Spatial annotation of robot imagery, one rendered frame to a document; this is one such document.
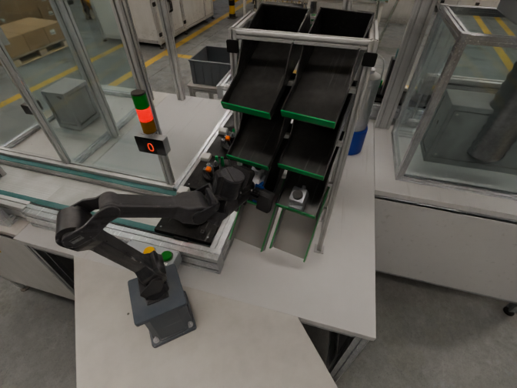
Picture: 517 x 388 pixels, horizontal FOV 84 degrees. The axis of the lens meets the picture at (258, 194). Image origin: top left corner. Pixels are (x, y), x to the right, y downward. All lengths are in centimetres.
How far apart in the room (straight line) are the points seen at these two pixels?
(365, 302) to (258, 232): 46
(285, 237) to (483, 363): 159
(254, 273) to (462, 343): 152
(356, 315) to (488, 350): 135
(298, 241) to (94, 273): 80
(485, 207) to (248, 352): 127
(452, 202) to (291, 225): 89
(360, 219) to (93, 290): 113
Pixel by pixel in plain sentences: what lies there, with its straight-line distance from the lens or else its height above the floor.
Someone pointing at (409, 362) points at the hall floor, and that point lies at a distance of 212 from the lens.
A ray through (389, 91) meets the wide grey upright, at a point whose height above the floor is 111.
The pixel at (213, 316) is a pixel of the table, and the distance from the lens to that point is 109.
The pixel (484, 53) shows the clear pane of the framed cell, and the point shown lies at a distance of 141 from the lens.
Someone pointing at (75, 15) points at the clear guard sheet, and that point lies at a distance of 119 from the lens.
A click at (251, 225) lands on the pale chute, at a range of 106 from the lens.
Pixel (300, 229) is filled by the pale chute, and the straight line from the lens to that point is 103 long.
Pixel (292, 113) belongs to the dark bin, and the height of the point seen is 153.
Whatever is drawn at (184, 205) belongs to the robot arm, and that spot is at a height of 139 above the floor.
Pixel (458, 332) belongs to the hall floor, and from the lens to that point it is 233.
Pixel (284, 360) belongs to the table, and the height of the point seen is 86.
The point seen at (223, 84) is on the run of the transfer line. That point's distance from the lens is 223.
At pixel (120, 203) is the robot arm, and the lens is 64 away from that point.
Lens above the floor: 186
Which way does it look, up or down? 45 degrees down
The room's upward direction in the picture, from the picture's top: straight up
